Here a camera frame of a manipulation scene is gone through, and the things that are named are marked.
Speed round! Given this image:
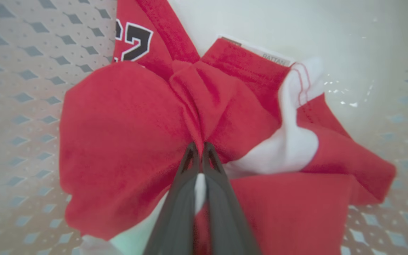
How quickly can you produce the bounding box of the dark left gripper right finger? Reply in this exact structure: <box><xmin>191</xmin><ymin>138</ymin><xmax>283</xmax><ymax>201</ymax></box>
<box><xmin>203</xmin><ymin>142</ymin><xmax>261</xmax><ymax>255</ymax></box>

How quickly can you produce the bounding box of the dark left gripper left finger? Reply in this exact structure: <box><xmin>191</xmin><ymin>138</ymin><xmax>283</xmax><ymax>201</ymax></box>
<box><xmin>143</xmin><ymin>142</ymin><xmax>200</xmax><ymax>255</ymax></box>

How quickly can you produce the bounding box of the red and white garment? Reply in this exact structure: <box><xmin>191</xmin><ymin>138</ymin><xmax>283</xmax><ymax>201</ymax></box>
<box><xmin>59</xmin><ymin>0</ymin><xmax>397</xmax><ymax>255</ymax></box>

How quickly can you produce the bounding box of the perforated pink laundry basket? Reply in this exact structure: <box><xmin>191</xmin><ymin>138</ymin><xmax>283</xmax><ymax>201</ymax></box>
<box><xmin>0</xmin><ymin>0</ymin><xmax>408</xmax><ymax>255</ymax></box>

